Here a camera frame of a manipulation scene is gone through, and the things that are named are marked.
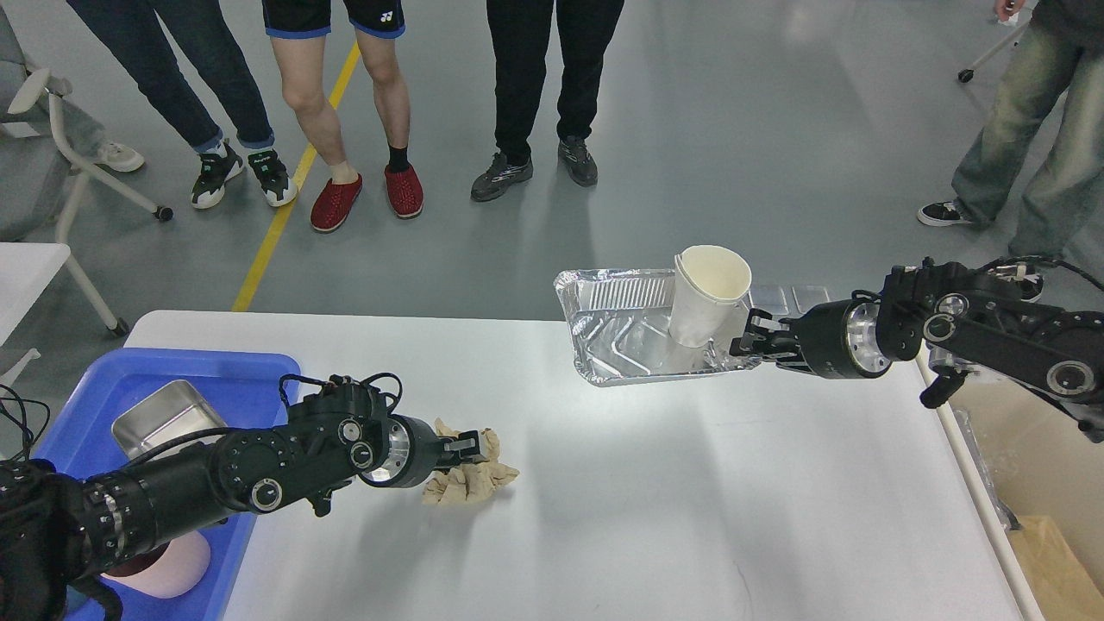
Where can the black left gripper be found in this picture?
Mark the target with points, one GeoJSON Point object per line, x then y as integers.
{"type": "Point", "coordinates": [415, 450]}

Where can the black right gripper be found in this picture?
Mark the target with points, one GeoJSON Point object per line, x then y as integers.
{"type": "Point", "coordinates": [837, 341]}

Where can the brown paper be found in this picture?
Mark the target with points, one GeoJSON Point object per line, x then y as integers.
{"type": "Point", "coordinates": [1059, 582]}
{"type": "Point", "coordinates": [470, 483]}

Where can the white paper cup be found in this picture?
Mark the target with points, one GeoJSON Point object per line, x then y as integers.
{"type": "Point", "coordinates": [708, 282]}

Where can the aluminium foil tray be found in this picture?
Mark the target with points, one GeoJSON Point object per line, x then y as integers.
{"type": "Point", "coordinates": [618, 324]}

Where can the stainless steel rectangular container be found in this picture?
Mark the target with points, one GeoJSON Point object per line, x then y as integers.
{"type": "Point", "coordinates": [173, 410]}

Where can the pink mug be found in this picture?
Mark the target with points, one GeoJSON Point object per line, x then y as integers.
{"type": "Point", "coordinates": [167, 571]}

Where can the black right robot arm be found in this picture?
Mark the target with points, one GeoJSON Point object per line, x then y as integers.
{"type": "Point", "coordinates": [964, 320]}

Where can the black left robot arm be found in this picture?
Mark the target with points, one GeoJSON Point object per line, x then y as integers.
{"type": "Point", "coordinates": [58, 532]}

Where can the clear floor plate left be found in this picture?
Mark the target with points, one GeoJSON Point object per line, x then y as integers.
{"type": "Point", "coordinates": [772, 299]}

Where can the clear floor plate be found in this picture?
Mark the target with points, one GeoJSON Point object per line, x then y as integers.
{"type": "Point", "coordinates": [772, 299]}
{"type": "Point", "coordinates": [806, 297]}

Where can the clear floor plate right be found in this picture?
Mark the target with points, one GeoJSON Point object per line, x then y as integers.
{"type": "Point", "coordinates": [806, 297]}

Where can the blue plastic tray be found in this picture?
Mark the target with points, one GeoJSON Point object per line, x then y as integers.
{"type": "Point", "coordinates": [243, 388]}

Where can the beige plastic bin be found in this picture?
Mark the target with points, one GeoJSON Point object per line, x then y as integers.
{"type": "Point", "coordinates": [1021, 457]}

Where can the person in grey jeans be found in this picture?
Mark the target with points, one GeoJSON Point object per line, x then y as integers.
{"type": "Point", "coordinates": [1060, 56]}

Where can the white rolling chair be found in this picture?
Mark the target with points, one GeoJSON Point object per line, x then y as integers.
{"type": "Point", "coordinates": [1017, 24]}

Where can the brown paper in bin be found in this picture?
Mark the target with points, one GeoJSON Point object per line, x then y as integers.
{"type": "Point", "coordinates": [1059, 582]}

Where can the person in black trousers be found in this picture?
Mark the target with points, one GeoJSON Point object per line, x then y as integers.
{"type": "Point", "coordinates": [520, 33]}

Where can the white side table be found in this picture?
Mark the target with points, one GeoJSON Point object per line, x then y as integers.
{"type": "Point", "coordinates": [50, 336]}

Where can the person in dark jeans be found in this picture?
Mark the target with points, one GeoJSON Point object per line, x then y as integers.
{"type": "Point", "coordinates": [141, 35]}

